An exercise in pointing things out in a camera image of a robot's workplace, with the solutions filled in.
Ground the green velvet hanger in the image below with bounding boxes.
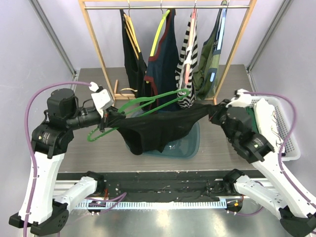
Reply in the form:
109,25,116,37
87,89,189,142

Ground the orange yellow hanger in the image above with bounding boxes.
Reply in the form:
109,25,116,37
119,12,142,98

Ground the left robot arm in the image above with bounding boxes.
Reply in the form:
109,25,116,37
9,88,106,237

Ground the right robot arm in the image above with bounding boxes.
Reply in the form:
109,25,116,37
209,95,316,237

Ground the striped black white tank top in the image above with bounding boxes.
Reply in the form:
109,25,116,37
175,9,198,109

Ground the olive green tank top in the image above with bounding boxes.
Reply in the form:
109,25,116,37
193,4,225,101

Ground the navy maroon tank top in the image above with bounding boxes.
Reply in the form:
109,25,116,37
144,8,183,113

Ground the pink hanger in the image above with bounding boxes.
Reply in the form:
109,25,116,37
184,8,197,85

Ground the light blue hanger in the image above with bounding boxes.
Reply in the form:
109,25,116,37
208,0,228,86

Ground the neon yellow hanger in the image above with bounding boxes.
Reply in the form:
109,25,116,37
150,9,170,57

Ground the folded green garment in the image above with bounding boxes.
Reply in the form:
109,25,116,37
245,107,259,133

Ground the blue plastic tub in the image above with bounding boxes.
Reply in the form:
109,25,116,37
126,114,200,159

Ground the folded white garment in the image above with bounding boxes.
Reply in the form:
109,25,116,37
253,98,285,155

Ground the white plastic basket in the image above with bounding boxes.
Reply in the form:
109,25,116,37
249,95,301,161

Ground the wooden clothes rack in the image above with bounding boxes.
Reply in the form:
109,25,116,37
79,0,256,104

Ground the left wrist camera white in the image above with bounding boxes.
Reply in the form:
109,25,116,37
89,82,114,117

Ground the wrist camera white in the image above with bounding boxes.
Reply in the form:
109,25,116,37
226,89,252,108
89,82,114,117

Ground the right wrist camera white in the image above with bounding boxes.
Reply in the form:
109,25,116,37
226,89,252,108

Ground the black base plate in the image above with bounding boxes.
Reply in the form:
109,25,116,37
56,169,262,202

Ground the white slotted cable duct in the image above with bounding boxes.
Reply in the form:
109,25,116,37
75,199,227,210

